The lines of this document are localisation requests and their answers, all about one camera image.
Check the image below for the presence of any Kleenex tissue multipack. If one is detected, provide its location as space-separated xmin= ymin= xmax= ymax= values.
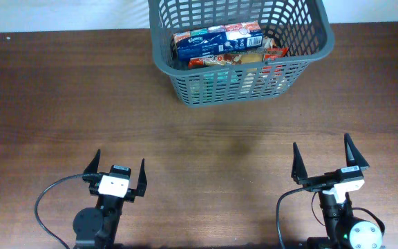
xmin=173 ymin=21 xmax=263 ymax=61

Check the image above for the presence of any beige snack pouch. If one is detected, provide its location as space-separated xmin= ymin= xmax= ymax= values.
xmin=261 ymin=36 xmax=278 ymax=50

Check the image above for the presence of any San Remo spaghetti packet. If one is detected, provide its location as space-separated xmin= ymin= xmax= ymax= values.
xmin=188 ymin=48 xmax=288 ymax=69

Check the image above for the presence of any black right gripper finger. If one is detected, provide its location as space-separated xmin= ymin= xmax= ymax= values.
xmin=291 ymin=142 xmax=307 ymax=183
xmin=344 ymin=133 xmax=370 ymax=170

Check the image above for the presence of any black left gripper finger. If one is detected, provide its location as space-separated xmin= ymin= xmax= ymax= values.
xmin=83 ymin=149 xmax=101 ymax=174
xmin=135 ymin=159 xmax=148 ymax=197

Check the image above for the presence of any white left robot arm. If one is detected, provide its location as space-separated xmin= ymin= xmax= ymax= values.
xmin=73 ymin=151 xmax=147 ymax=249

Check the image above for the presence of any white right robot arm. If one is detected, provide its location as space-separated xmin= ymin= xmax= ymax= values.
xmin=291 ymin=133 xmax=385 ymax=249

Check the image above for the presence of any teal tissue pocket pack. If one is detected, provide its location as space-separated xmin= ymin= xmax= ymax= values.
xmin=204 ymin=71 xmax=241 ymax=85

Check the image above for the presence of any grey plastic lattice basket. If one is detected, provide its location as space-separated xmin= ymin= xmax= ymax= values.
xmin=148 ymin=0 xmax=334 ymax=107

